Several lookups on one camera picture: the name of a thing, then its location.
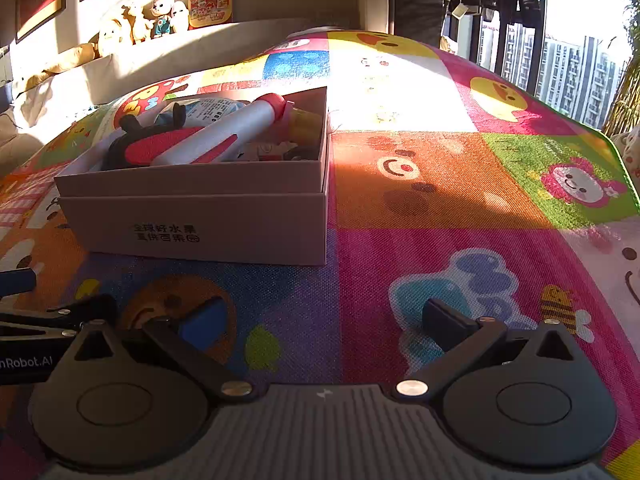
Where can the small white figurine toy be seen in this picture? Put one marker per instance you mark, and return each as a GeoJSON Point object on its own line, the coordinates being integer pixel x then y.
{"type": "Point", "coordinates": [265, 151]}

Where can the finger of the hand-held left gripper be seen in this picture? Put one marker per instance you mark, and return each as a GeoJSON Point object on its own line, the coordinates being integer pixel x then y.
{"type": "Point", "coordinates": [60, 317]}
{"type": "Point", "coordinates": [17, 281]}

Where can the white round plush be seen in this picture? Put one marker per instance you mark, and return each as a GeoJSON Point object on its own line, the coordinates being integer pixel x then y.
{"type": "Point", "coordinates": [180, 16]}

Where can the blue tissue packet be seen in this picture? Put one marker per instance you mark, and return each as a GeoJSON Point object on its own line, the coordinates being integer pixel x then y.
{"type": "Point", "coordinates": [210, 109]}

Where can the doll in green overalls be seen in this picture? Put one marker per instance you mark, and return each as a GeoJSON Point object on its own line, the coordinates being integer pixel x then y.
{"type": "Point", "coordinates": [162, 17]}

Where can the pink cardboard box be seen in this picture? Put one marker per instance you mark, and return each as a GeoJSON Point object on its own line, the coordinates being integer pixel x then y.
{"type": "Point", "coordinates": [200, 220]}

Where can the white red toy rocket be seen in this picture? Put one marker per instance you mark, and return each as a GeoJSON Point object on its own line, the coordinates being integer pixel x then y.
{"type": "Point", "coordinates": [225, 130]}

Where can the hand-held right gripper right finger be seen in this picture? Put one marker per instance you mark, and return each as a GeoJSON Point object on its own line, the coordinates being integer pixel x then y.
{"type": "Point", "coordinates": [445, 321]}

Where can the black plush toy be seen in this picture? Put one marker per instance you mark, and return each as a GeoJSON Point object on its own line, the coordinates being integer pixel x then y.
{"type": "Point", "coordinates": [115, 152]}

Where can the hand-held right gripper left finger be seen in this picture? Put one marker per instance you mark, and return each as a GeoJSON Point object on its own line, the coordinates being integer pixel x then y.
{"type": "Point", "coordinates": [205, 321]}

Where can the tall green plant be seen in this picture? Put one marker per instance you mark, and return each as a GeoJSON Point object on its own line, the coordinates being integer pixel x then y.
{"type": "Point", "coordinates": [627, 95]}

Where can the dark curtain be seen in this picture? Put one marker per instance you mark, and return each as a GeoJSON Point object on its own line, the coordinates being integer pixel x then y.
{"type": "Point", "coordinates": [420, 0]}

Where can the yellow deer plush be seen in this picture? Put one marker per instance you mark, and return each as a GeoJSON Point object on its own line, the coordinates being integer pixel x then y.
{"type": "Point", "coordinates": [139, 22]}

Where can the grey sofa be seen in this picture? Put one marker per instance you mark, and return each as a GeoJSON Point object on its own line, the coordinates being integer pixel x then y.
{"type": "Point", "coordinates": [175, 55]}

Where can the yellow duck plush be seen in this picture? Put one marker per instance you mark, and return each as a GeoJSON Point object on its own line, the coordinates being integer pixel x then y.
{"type": "Point", "coordinates": [114, 37]}

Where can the glass window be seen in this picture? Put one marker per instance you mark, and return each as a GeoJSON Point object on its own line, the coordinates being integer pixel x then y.
{"type": "Point", "coordinates": [570, 60]}

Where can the colourful printed play mat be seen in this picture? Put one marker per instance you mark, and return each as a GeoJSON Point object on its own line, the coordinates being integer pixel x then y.
{"type": "Point", "coordinates": [425, 200]}

